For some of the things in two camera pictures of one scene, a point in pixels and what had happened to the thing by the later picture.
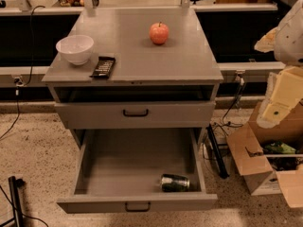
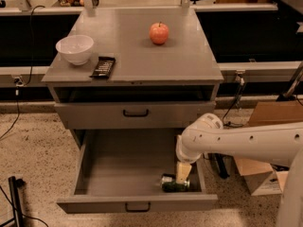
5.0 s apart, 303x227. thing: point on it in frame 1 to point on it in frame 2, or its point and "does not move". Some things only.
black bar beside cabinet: (220, 162) does not move
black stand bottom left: (14, 184) does not move
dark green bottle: (173, 183) does not move
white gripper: (291, 42) to (186, 154)
